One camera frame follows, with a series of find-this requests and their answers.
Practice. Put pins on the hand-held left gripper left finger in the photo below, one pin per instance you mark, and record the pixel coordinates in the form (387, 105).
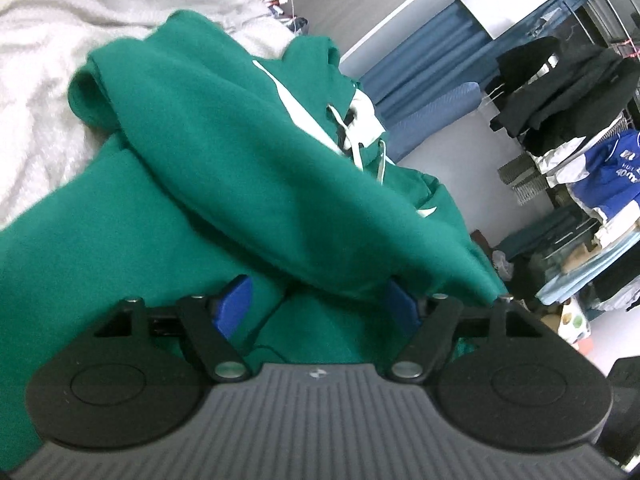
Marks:
(235, 300)

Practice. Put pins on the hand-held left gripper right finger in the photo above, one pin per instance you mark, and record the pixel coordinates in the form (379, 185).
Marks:
(402, 305)

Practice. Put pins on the green hoodie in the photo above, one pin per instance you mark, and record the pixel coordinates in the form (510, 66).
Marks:
(225, 170)

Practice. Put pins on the brown box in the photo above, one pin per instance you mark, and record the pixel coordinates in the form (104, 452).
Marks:
(482, 242)

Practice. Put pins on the teal folded cloth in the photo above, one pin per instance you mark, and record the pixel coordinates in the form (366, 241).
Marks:
(545, 232)

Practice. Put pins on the blue covered chair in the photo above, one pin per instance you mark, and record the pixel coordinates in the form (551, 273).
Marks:
(425, 120)

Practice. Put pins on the blue sports jersey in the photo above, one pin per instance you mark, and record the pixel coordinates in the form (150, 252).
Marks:
(610, 170)

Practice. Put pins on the blue curtain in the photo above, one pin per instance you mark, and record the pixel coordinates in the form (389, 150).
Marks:
(425, 45)

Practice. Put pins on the black hanging jackets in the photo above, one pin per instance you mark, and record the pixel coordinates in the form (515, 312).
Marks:
(565, 85)

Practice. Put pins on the grey textured blanket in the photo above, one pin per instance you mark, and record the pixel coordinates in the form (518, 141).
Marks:
(50, 60)

